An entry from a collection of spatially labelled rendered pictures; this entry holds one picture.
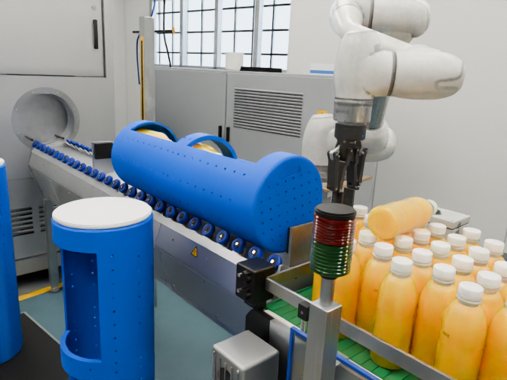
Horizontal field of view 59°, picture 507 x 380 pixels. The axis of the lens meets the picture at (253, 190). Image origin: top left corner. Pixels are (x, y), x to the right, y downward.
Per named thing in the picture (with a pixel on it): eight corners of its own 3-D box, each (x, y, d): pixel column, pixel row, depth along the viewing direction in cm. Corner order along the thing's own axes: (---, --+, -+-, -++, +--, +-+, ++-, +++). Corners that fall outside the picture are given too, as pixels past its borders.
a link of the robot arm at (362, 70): (332, 98, 102) (391, 102, 101) (339, 26, 98) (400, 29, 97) (330, 96, 112) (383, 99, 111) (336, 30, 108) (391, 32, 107)
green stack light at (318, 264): (327, 257, 74) (330, 229, 73) (358, 271, 70) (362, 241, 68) (300, 266, 70) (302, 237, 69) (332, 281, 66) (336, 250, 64)
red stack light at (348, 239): (330, 228, 73) (332, 206, 72) (362, 240, 68) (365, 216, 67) (302, 236, 69) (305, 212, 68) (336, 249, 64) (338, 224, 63)
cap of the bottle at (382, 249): (374, 248, 95) (375, 240, 95) (393, 251, 94) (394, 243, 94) (372, 255, 92) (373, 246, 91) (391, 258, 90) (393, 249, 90)
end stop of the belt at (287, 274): (364, 250, 134) (364, 241, 133) (366, 251, 133) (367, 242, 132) (265, 287, 108) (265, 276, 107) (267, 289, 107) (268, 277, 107)
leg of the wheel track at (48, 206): (57, 288, 297) (51, 197, 281) (60, 291, 293) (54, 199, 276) (48, 290, 293) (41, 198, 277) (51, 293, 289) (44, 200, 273)
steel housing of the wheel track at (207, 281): (76, 191, 298) (74, 139, 289) (330, 346, 141) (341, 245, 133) (30, 197, 279) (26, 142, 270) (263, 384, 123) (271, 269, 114)
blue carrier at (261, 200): (176, 176, 203) (167, 114, 192) (324, 233, 139) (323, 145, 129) (117, 194, 186) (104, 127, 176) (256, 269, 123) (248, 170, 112)
